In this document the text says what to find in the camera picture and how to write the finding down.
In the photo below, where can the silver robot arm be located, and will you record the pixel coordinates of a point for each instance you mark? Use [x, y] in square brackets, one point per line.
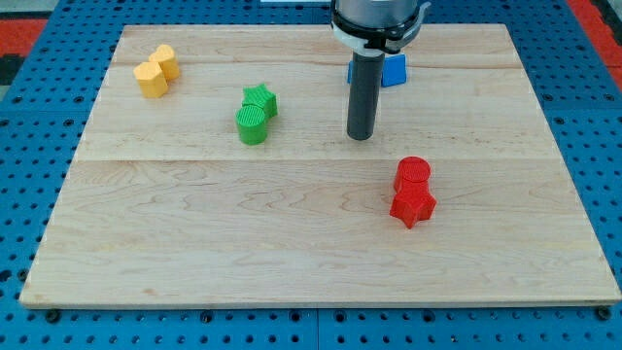
[374, 27]

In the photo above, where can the green star block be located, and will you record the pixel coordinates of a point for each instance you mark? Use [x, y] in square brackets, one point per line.
[260, 96]

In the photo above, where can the red star block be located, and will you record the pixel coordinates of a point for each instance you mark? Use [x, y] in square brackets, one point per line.
[412, 207]

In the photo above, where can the green cylinder block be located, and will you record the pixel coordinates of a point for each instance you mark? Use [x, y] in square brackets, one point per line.
[251, 125]

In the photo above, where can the light wooden board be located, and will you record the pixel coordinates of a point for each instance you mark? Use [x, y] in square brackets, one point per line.
[163, 207]

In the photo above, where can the red cylinder block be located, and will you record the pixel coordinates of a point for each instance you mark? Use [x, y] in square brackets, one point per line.
[412, 172]

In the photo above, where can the dark grey cylindrical pointer rod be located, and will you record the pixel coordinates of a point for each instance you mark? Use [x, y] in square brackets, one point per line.
[365, 83]

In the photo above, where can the blue cube block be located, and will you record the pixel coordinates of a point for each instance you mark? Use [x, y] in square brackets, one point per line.
[394, 71]

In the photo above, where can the yellow pentagon block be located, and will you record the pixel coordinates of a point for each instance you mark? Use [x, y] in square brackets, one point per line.
[150, 79]

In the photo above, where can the yellow heart block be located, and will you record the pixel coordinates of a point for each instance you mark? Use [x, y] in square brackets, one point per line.
[165, 56]

